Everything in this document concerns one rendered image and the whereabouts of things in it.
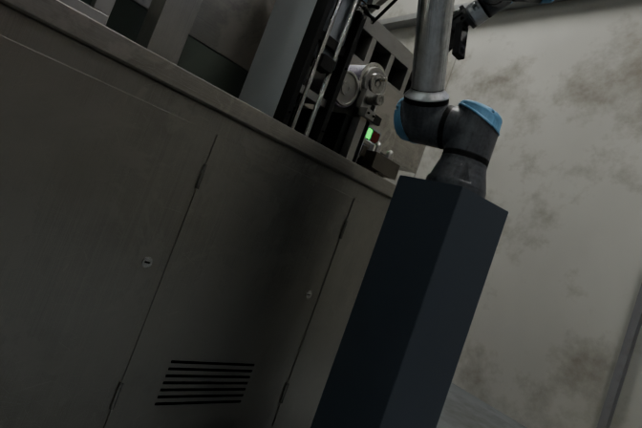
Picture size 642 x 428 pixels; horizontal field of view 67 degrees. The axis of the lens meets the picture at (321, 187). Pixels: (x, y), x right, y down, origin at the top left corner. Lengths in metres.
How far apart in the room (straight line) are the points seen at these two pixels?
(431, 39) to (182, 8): 0.64
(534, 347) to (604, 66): 1.90
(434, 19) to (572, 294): 2.41
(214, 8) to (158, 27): 0.43
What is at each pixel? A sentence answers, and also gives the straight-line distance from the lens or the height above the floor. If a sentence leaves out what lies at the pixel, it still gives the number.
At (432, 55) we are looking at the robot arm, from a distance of 1.25.
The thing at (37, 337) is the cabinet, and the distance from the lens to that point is 1.03.
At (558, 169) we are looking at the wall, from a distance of 3.62.
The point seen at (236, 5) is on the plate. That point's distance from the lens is 1.80.
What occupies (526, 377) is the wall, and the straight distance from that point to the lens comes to 3.43.
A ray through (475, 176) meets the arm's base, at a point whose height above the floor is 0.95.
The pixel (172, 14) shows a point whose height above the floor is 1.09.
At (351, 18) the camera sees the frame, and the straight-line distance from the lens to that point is 1.51.
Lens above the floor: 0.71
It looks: 4 degrees up
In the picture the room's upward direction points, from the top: 20 degrees clockwise
